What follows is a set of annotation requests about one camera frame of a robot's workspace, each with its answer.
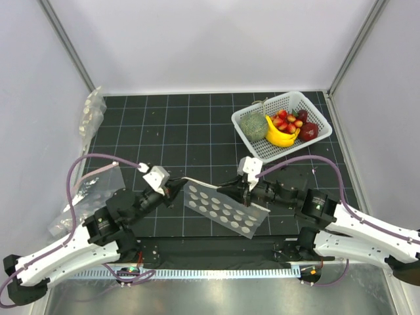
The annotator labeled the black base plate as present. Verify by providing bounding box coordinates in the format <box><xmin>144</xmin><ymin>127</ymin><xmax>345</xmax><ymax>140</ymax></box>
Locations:
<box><xmin>138</xmin><ymin>236</ymin><xmax>322</xmax><ymax>270</ymax></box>

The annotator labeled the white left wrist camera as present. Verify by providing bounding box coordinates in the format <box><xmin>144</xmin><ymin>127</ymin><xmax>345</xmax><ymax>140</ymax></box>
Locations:
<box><xmin>137</xmin><ymin>163</ymin><xmax>170</xmax><ymax>196</ymax></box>

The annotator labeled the white slotted cable duct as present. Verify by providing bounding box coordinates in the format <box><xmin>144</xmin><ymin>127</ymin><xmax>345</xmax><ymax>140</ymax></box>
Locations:
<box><xmin>72</xmin><ymin>266</ymin><xmax>301</xmax><ymax>280</ymax></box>

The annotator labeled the aluminium corner post right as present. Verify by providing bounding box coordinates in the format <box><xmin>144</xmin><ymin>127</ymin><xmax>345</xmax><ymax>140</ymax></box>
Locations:
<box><xmin>327</xmin><ymin>0</ymin><xmax>389</xmax><ymax>98</ymax></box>

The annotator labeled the red lychee cluster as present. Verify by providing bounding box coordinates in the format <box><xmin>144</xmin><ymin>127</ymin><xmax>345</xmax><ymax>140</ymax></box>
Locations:
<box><xmin>270</xmin><ymin>110</ymin><xmax>304</xmax><ymax>134</ymax></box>

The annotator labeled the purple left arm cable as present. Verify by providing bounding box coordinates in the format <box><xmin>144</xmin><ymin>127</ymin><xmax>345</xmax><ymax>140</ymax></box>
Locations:
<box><xmin>0</xmin><ymin>154</ymin><xmax>147</xmax><ymax>308</ymax></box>

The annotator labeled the white plastic basket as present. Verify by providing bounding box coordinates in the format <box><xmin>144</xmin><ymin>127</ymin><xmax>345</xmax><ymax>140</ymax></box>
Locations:
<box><xmin>231</xmin><ymin>92</ymin><xmax>333</xmax><ymax>163</ymax></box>

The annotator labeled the aluminium corner post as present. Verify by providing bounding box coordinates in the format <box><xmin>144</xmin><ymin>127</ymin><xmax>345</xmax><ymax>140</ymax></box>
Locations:
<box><xmin>327</xmin><ymin>0</ymin><xmax>389</xmax><ymax>98</ymax></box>
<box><xmin>37</xmin><ymin>0</ymin><xmax>95</xmax><ymax>92</ymax></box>

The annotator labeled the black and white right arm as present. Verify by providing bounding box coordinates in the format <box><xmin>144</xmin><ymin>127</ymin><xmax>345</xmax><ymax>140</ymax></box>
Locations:
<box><xmin>217</xmin><ymin>178</ymin><xmax>419</xmax><ymax>286</ymax></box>

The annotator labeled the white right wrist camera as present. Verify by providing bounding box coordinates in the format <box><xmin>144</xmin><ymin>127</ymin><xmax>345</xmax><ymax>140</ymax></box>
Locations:
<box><xmin>237</xmin><ymin>156</ymin><xmax>263</xmax><ymax>191</ymax></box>

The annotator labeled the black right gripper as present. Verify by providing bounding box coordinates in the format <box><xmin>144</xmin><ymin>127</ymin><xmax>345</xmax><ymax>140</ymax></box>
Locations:
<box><xmin>217</xmin><ymin>173</ymin><xmax>296</xmax><ymax>209</ymax></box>

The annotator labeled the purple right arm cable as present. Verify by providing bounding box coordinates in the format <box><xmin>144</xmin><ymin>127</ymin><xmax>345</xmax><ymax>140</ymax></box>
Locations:
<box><xmin>254</xmin><ymin>154</ymin><xmax>420</xmax><ymax>240</ymax></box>

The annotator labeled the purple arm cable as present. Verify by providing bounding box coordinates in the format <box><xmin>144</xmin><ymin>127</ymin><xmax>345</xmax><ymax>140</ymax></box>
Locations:
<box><xmin>254</xmin><ymin>154</ymin><xmax>420</xmax><ymax>240</ymax></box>
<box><xmin>0</xmin><ymin>154</ymin><xmax>147</xmax><ymax>308</ymax></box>

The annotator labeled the aluminium corner post left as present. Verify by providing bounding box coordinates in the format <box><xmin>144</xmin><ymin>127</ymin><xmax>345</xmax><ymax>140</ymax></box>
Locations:
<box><xmin>37</xmin><ymin>0</ymin><xmax>95</xmax><ymax>92</ymax></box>

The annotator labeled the yellow banana bunch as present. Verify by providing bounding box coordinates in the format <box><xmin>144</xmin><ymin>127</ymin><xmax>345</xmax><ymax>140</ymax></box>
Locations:
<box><xmin>265</xmin><ymin>115</ymin><xmax>301</xmax><ymax>148</ymax></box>

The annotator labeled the clear bag of snacks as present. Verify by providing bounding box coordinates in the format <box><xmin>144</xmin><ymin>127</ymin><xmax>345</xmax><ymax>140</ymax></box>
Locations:
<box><xmin>79</xmin><ymin>86</ymin><xmax>107</xmax><ymax>152</ymax></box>

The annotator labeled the green netted melon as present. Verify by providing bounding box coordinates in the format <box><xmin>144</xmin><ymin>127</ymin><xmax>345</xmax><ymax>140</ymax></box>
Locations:
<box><xmin>239</xmin><ymin>112</ymin><xmax>268</xmax><ymax>142</ymax></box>

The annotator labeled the small dark red fruit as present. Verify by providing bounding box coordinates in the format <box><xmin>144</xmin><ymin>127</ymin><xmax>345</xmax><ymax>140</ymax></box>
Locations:
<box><xmin>297</xmin><ymin>110</ymin><xmax>308</xmax><ymax>124</ymax></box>

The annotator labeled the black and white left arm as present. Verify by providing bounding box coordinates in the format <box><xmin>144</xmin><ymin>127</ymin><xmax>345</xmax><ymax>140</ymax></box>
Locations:
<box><xmin>1</xmin><ymin>179</ymin><xmax>187</xmax><ymax>306</ymax></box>

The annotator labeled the clear dotted zip bag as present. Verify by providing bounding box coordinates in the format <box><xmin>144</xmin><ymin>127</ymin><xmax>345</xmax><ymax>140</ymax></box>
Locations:
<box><xmin>184</xmin><ymin>177</ymin><xmax>270</xmax><ymax>239</ymax></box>

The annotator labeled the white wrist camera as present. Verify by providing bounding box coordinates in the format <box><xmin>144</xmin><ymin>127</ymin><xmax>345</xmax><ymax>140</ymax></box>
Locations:
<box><xmin>137</xmin><ymin>163</ymin><xmax>170</xmax><ymax>196</ymax></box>
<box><xmin>237</xmin><ymin>156</ymin><xmax>263</xmax><ymax>191</ymax></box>

